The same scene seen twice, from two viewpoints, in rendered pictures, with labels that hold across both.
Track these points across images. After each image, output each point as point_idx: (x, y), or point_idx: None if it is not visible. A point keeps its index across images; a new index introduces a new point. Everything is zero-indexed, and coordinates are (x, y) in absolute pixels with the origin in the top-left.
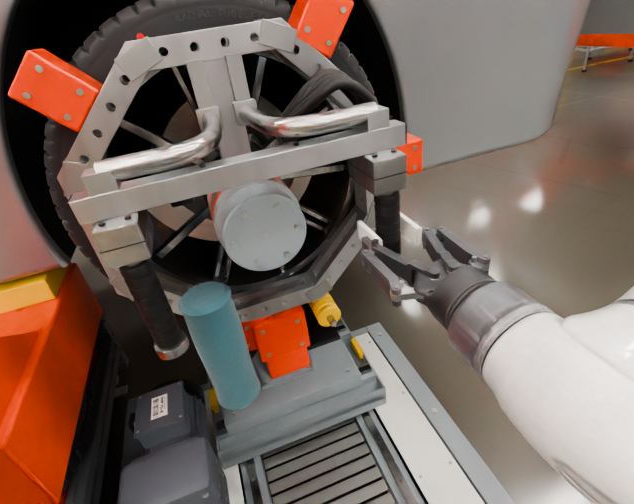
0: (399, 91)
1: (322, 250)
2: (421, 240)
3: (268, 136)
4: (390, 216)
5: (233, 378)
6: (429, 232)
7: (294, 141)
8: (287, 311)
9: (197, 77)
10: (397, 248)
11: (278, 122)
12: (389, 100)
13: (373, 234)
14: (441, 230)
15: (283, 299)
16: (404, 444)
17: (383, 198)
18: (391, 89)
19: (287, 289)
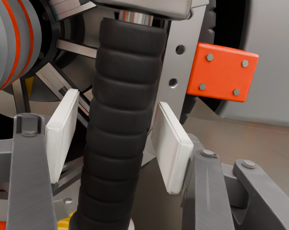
0: (247, 15)
1: (81, 160)
2: (183, 180)
3: (86, 17)
4: (120, 81)
5: None
6: (208, 162)
7: (94, 7)
8: None
9: None
10: (123, 180)
11: None
12: (232, 29)
13: (60, 112)
14: (246, 170)
15: None
16: None
17: (113, 20)
18: (238, 15)
19: (7, 192)
